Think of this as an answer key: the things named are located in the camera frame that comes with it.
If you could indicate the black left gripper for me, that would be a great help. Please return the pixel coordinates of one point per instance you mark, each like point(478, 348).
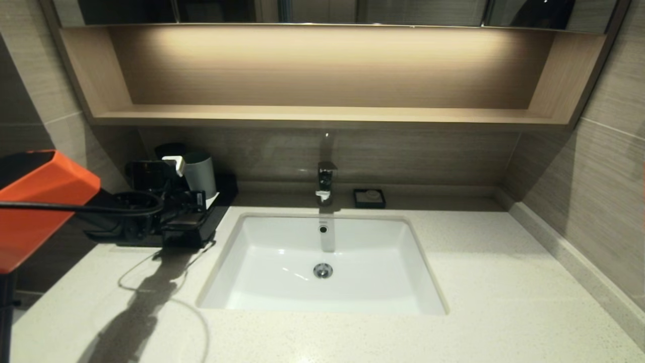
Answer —
point(156, 196)

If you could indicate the grey cup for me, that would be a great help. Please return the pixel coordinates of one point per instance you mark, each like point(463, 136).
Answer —
point(200, 174)

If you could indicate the black amenity tray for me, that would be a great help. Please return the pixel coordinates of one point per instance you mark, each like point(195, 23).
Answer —
point(191, 239)

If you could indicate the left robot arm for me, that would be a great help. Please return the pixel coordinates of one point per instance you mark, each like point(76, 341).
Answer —
point(45, 206)

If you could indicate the black box body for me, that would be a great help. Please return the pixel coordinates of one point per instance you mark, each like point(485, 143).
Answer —
point(224, 194)

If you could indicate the black cylindrical container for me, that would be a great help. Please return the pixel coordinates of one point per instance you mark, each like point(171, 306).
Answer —
point(169, 148)

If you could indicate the chrome faucet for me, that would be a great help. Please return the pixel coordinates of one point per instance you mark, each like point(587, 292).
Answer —
point(326, 181)

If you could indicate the white ceramic sink basin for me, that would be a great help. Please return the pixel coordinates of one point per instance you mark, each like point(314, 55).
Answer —
point(322, 262)

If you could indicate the chrome sink drain stopper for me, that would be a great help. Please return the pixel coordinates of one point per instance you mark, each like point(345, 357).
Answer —
point(323, 270)

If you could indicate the black soap dish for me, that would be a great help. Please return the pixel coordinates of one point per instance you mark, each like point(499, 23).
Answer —
point(370, 203)

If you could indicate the round beige soap bar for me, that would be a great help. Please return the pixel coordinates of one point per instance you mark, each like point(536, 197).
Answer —
point(372, 194)

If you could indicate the mirror cabinet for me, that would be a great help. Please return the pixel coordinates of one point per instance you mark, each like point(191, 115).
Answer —
point(403, 11)

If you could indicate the stone backsplash ledge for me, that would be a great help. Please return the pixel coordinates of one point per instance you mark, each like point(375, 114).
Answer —
point(579, 262)

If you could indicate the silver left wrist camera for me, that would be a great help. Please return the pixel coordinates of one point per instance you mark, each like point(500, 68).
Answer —
point(174, 164)

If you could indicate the wooden wall shelf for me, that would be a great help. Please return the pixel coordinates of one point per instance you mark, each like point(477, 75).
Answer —
point(322, 70)

